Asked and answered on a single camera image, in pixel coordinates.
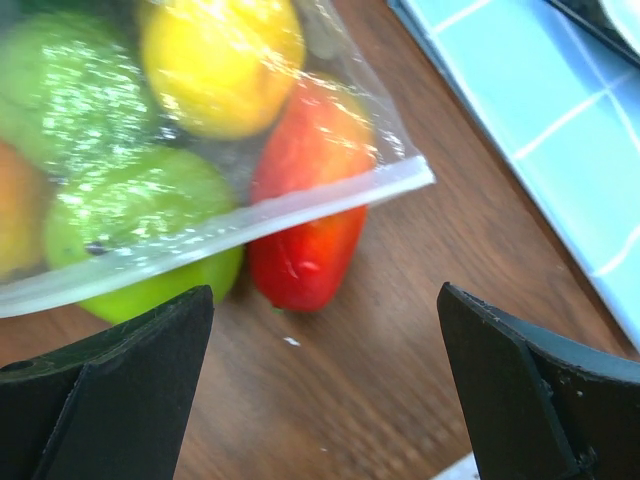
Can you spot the red orange fake mango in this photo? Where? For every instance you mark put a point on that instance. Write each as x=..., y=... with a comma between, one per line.
x=316, y=166

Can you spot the dark green fake cucumber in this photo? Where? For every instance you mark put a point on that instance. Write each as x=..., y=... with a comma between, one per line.
x=72, y=94

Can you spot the white perforated plastic basket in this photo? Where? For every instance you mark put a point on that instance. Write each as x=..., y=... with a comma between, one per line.
x=463, y=469

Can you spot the yellow fake lemon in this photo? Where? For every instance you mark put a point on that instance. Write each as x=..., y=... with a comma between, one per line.
x=222, y=69

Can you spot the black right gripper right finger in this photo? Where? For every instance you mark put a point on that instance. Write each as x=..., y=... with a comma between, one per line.
x=538, y=405

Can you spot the blue checkered placemat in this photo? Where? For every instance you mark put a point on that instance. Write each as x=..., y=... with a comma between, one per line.
x=564, y=112

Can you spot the green fake apple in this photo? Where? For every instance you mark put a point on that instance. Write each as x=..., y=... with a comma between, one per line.
x=162, y=191

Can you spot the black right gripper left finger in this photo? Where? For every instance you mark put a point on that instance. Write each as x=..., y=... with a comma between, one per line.
x=114, y=405

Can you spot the clear zip top bag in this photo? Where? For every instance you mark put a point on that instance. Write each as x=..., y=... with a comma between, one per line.
x=399, y=166

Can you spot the black fork handle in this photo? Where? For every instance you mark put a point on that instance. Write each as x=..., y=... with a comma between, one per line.
x=590, y=17

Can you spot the yellow orange fake fruit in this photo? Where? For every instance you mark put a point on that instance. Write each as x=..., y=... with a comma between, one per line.
x=24, y=197

